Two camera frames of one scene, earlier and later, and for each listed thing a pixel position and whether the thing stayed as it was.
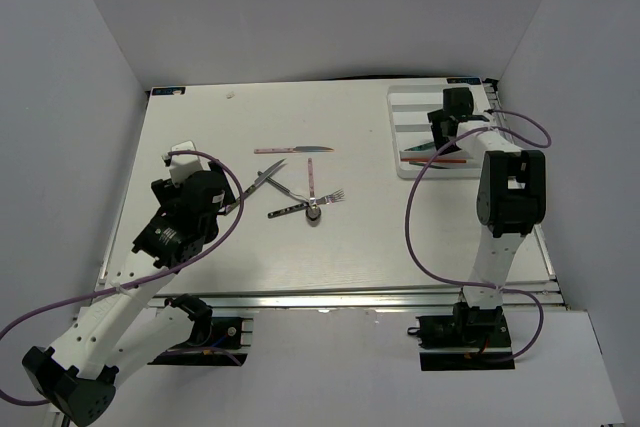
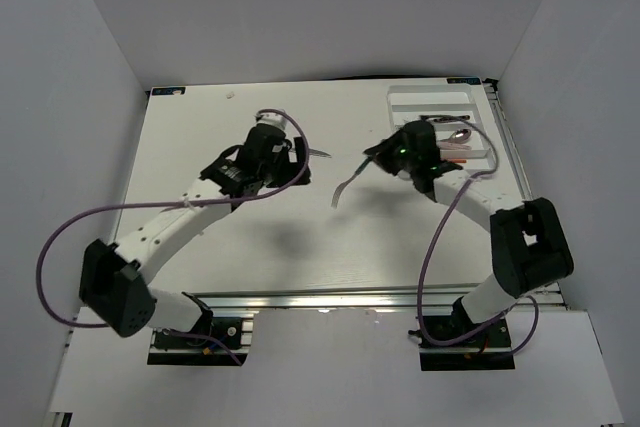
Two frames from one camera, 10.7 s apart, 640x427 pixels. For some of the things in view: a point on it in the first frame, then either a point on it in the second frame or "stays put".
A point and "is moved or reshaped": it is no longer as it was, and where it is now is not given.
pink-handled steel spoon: [313, 213] is moved or reshaped
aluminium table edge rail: [540, 294] stays put
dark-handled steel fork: [334, 198] is moved or reshaped
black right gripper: [438, 117] to [381, 154]
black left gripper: [171, 191] to [291, 169]
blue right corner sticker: [464, 80] stays put
